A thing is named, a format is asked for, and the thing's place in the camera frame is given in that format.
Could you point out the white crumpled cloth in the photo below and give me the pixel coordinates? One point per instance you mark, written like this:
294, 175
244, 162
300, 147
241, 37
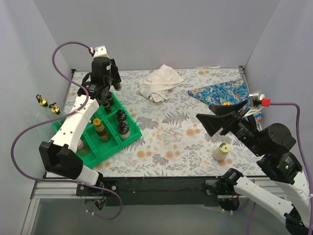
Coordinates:
156, 85

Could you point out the blue floral cloth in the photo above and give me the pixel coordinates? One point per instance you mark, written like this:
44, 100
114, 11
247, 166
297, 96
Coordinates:
232, 91

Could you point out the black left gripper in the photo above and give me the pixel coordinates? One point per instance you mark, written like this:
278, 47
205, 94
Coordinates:
113, 80

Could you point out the dark round-cap bottle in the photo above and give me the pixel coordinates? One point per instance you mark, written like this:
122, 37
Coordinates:
110, 100

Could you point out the green plastic organizer tray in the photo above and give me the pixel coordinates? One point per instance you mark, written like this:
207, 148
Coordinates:
110, 139

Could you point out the small black-cap spice jar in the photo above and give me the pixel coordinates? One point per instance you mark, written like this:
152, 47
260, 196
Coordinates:
121, 115

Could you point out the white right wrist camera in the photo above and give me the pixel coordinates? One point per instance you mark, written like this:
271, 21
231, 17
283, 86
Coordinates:
257, 102

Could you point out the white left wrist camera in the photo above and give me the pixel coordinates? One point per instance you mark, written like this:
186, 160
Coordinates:
100, 51

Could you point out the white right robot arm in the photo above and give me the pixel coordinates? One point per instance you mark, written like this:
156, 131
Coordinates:
273, 145

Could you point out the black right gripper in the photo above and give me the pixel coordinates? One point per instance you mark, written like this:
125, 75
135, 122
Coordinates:
230, 123

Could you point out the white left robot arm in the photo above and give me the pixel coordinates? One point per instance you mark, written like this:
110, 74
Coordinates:
59, 154

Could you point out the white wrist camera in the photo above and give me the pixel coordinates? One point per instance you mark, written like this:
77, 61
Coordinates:
100, 51
257, 102

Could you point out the pink-lid spice jar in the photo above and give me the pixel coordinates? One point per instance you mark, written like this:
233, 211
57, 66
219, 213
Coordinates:
82, 148

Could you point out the black-cap white powder bottle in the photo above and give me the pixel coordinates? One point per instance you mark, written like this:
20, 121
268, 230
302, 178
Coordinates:
123, 130

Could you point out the yellow-lid white sauce bottle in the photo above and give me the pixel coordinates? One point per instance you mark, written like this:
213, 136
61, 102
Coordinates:
221, 152

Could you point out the clear gold-spout oil bottle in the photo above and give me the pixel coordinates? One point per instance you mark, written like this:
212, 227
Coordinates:
56, 112

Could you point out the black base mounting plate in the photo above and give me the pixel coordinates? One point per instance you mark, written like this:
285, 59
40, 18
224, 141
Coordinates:
170, 191

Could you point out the black-lid seasoning shaker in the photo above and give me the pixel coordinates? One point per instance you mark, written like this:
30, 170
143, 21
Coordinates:
107, 107

